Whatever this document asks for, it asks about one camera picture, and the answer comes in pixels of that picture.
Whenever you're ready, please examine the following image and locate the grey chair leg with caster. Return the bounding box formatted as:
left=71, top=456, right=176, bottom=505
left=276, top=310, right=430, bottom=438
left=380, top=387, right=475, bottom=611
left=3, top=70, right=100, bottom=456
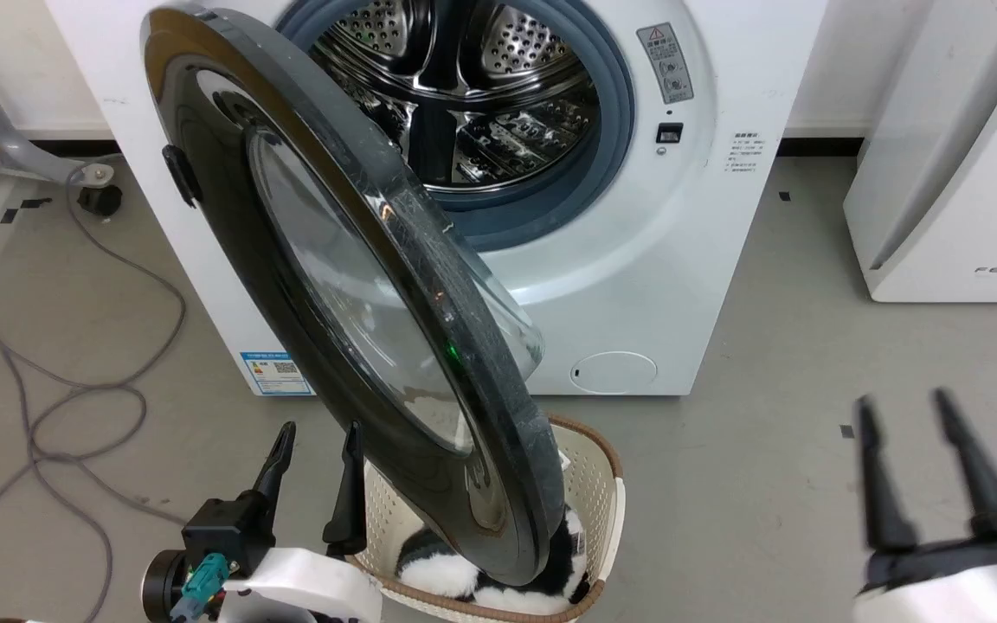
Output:
left=0, top=54, right=124, bottom=217

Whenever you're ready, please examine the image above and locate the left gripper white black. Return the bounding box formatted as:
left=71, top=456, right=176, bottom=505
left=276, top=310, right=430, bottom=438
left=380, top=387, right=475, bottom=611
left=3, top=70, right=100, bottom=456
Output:
left=141, top=421, right=383, bottom=623

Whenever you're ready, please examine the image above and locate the grey warning label sticker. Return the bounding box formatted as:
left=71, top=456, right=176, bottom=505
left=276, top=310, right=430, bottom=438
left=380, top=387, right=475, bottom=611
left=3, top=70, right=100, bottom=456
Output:
left=636, top=22, right=695, bottom=106

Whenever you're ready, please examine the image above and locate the white appliance with grey stripe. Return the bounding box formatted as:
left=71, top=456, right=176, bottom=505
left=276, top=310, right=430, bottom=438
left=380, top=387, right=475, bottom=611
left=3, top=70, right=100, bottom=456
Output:
left=843, top=0, right=997, bottom=304

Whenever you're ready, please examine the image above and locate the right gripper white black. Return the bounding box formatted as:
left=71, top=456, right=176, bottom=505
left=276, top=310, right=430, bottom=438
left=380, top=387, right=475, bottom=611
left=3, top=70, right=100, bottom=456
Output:
left=853, top=388, right=997, bottom=623

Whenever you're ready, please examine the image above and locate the black and white plush toy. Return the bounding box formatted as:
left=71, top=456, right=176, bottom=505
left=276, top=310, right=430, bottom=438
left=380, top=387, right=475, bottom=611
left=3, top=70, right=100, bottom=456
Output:
left=395, top=506, right=589, bottom=616

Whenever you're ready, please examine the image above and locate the grey cable on floor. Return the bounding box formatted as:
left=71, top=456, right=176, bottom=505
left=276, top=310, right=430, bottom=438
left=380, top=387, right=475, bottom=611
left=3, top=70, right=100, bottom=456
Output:
left=0, top=163, right=190, bottom=623

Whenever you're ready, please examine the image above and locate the white woven laundry basket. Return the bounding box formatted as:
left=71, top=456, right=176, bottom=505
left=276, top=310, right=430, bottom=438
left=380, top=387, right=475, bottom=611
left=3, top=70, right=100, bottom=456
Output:
left=348, top=414, right=627, bottom=623

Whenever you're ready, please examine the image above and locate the blue energy label sticker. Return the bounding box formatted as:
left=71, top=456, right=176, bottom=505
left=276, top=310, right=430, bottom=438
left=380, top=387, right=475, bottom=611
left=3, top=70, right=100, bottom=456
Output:
left=239, top=350, right=316, bottom=397

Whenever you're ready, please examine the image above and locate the white front-load washing machine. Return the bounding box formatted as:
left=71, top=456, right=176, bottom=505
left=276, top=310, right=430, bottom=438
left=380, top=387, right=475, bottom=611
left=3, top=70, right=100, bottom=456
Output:
left=46, top=0, right=829, bottom=397

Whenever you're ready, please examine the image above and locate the black round washing machine door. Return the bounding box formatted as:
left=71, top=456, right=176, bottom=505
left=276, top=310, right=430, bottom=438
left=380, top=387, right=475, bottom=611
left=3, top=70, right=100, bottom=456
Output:
left=140, top=5, right=565, bottom=588

